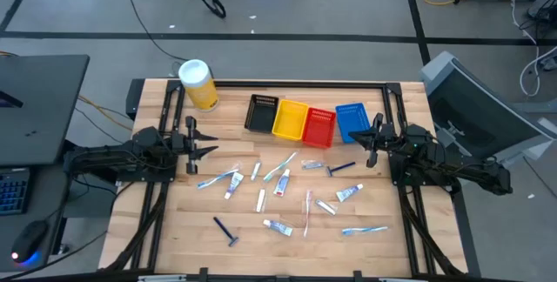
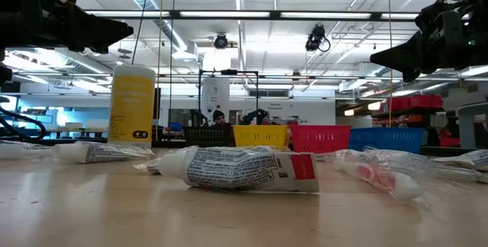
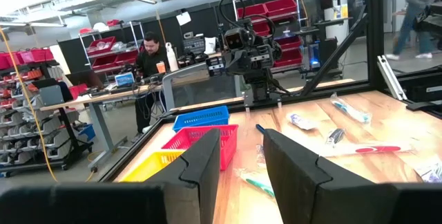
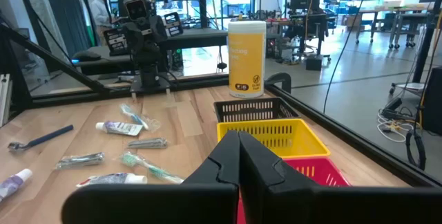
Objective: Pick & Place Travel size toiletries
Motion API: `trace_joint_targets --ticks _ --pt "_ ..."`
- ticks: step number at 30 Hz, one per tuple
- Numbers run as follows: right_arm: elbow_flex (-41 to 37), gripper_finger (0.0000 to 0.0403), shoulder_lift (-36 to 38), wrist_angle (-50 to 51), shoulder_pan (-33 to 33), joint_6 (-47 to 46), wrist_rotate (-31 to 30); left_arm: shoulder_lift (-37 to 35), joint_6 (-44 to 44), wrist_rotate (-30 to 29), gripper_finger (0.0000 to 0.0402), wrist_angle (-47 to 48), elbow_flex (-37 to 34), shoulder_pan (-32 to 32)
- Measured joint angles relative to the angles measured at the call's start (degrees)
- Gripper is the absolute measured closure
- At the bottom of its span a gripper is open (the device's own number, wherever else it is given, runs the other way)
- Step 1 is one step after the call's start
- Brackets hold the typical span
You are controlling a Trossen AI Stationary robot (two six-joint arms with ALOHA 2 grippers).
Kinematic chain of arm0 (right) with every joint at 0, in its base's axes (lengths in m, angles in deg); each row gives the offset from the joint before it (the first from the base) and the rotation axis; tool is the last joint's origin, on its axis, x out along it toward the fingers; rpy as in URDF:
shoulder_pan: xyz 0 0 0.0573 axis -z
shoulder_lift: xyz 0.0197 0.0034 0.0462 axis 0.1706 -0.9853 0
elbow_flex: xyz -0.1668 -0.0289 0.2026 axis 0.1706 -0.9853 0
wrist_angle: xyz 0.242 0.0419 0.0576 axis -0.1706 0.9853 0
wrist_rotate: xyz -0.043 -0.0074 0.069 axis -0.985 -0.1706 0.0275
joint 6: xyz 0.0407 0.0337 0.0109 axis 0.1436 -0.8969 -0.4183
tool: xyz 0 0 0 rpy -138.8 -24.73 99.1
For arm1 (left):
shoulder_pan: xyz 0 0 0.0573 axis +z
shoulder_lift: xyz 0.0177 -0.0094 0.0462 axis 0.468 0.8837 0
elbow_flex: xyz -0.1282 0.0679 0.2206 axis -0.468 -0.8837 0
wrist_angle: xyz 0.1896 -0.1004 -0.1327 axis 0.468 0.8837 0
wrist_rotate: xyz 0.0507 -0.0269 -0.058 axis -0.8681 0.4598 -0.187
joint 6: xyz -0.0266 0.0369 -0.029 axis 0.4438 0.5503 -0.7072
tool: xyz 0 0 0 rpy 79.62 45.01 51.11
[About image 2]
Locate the white toothpaste tube purple print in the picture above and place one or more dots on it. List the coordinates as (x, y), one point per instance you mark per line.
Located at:
(99, 152)

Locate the white toothpaste tube red patch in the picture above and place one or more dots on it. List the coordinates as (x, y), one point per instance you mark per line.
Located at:
(236, 169)

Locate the black background robot arm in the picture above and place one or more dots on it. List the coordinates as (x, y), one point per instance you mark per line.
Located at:
(196, 118)
(253, 116)

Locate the red storage bin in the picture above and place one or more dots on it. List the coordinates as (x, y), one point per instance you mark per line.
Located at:
(427, 101)

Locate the yellow white wipes canister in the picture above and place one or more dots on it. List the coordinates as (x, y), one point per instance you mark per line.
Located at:
(131, 106)

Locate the blue slotted plastic basket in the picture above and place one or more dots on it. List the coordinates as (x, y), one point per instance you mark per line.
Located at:
(387, 139)

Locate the grey machine housing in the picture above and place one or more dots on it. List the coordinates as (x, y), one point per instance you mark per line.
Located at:
(466, 125)

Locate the black background panel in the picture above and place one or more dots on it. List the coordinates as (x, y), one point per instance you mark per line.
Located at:
(157, 104)

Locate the blue background object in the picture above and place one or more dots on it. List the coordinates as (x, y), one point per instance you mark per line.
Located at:
(175, 126)

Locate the red slotted plastic basket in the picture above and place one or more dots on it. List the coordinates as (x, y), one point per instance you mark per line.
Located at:
(320, 138)

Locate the person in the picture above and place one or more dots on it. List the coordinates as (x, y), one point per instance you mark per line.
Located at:
(218, 116)

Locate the black slotted plastic basket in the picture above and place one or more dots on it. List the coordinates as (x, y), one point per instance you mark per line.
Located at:
(206, 136)

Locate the yellow slotted plastic basket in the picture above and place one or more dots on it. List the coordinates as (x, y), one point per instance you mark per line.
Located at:
(261, 135)

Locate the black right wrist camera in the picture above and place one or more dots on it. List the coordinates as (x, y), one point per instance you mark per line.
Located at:
(438, 16)

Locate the black overhead camera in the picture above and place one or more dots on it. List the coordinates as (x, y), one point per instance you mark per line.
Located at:
(221, 41)

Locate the black metal stand frame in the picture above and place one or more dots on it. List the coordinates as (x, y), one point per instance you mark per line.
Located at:
(228, 72)

